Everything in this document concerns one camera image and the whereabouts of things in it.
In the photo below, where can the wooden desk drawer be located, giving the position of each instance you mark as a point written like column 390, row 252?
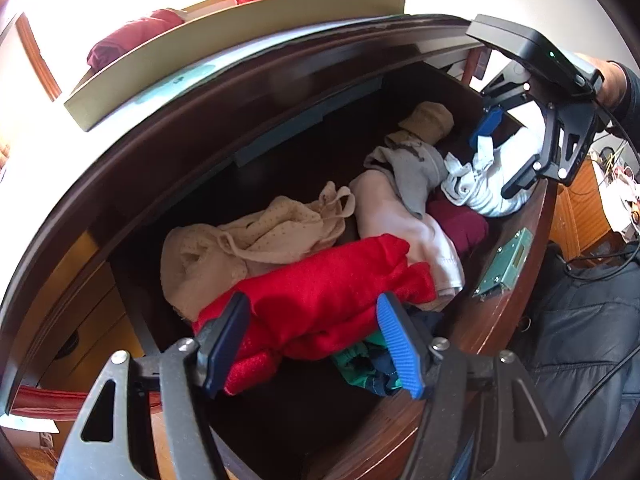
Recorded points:
column 480, row 330

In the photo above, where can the metal drawer lock plate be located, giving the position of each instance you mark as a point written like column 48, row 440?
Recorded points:
column 505, row 265

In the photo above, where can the dark blue underwear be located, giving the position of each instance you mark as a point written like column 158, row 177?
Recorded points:
column 382, row 370

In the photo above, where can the person's right forearm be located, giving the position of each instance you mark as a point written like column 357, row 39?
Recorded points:
column 631, row 100

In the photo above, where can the tan underwear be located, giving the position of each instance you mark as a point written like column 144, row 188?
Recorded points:
column 427, row 120

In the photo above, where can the wooden door frame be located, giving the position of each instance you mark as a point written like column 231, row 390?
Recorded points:
column 37, row 57

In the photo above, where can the pale pink underwear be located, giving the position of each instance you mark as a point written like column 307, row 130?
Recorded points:
column 400, row 220

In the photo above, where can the wooden side drawer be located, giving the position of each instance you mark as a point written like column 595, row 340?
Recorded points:
column 95, row 340
column 85, row 270

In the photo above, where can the light wooden cabinet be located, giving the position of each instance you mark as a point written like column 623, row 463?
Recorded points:
column 575, row 215

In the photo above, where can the beige dotted underwear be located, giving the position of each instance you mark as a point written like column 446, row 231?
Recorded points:
column 280, row 230

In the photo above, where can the person's right hand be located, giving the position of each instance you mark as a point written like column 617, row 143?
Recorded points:
column 611, row 85

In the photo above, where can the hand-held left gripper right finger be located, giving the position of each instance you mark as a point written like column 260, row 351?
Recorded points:
column 400, row 345

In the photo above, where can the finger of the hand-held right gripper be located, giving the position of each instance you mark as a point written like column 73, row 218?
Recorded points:
column 522, row 175
column 487, row 125

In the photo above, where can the pile of small clutter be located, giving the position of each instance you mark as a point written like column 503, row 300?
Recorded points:
column 620, row 180

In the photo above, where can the grey underwear with dark marks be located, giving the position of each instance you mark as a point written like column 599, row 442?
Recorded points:
column 412, row 180

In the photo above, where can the red cloth strip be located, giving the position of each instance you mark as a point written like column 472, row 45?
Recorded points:
column 45, row 402

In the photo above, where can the dark red underwear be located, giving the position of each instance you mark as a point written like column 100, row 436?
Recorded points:
column 130, row 40

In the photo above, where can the maroon underwear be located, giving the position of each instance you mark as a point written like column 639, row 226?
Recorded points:
column 462, row 227

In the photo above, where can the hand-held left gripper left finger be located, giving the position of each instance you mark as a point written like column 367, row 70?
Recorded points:
column 225, row 340

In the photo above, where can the green underwear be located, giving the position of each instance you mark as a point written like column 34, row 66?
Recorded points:
column 357, row 367

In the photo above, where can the white underwear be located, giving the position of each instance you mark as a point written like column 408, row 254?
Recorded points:
column 480, row 190

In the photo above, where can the shallow cardboard box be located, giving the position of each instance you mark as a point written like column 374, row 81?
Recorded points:
column 225, row 45

